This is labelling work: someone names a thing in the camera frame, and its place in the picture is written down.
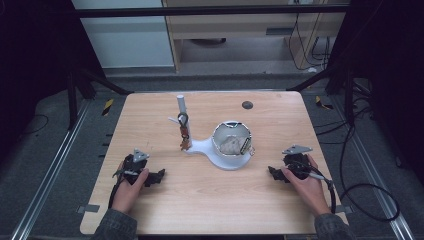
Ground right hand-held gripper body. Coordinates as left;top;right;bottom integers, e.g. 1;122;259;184
282;143;315;181

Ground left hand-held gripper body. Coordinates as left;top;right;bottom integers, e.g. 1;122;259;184
114;148;151;186

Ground dark oval clip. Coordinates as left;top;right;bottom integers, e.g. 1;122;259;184
239;136;252;156

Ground white stand with pole and bowl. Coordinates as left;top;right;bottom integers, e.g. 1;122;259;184
168;94;257;171

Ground black carabiner keychain brown charm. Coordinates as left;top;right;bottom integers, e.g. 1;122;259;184
177;111;192;151

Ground pale grey wad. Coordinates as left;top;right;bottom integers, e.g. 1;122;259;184
219;136;243;155

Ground person's left hand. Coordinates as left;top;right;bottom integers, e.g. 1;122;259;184
111;161;150;215

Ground person's right hand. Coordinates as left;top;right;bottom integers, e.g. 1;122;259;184
281;154;332;218

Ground yellow black floor tape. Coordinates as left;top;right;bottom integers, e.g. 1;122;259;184
101;98;115;117
314;95;334;111

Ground grey tape strip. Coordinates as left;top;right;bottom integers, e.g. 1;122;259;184
76;204;101;215
334;204;354;215

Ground black metal stand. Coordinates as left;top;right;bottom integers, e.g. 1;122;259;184
65;66;135;132
285;64;356;128

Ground white cabinet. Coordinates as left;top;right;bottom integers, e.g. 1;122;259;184
71;0;176;70

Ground wooden desk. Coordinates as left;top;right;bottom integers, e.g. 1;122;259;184
161;0;352;73

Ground black horizontal bar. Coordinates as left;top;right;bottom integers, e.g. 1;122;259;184
71;4;352;19

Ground left hand-held gripper cable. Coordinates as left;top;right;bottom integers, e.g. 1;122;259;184
107;169;127;210

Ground hand-held gripper cable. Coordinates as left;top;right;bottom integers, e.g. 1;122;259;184
308;171;337;215
107;169;127;210

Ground right hand-held gripper cable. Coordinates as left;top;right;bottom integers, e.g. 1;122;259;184
308;171;337;215

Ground black floor cable loop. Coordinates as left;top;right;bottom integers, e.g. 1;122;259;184
339;124;401;223

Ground aluminium floor rail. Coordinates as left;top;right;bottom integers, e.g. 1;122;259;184
9;99;92;240
332;96;416;240

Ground black hanging cables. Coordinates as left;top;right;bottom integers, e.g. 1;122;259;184
287;12;332;73

